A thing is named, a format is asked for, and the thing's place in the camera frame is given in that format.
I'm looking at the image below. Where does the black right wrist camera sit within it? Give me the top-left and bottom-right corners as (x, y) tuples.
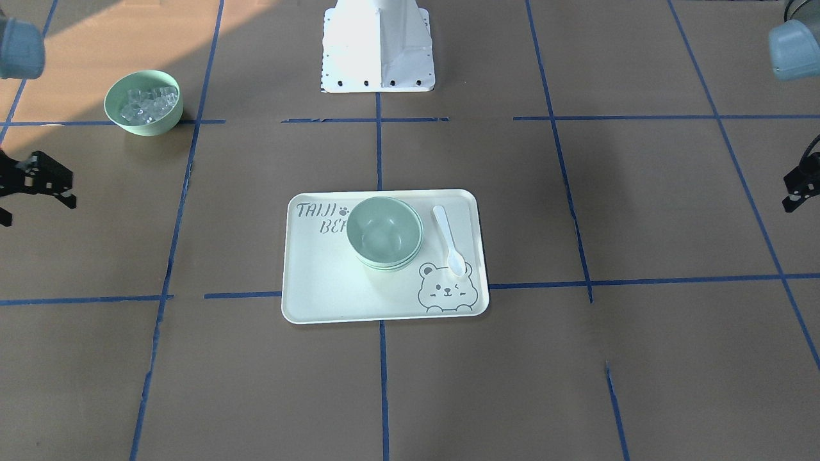
(1, 150), (77, 209)

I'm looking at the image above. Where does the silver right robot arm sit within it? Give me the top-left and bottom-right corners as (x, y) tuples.
(1, 17), (45, 79)

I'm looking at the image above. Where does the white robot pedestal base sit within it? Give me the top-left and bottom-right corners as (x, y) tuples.
(320, 1), (436, 93)

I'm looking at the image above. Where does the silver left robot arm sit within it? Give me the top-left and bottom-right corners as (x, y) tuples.
(768, 1), (819, 213)

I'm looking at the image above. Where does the white plastic spoon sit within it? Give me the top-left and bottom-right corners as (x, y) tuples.
(432, 205), (468, 277)

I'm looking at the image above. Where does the green bowl on tray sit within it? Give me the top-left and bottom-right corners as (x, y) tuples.
(361, 257), (415, 272)

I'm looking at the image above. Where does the pale green bear tray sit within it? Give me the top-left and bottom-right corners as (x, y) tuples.
(281, 189), (489, 324)

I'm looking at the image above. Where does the green bowl with ice cubes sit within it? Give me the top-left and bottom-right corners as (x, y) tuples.
(103, 70), (184, 137)

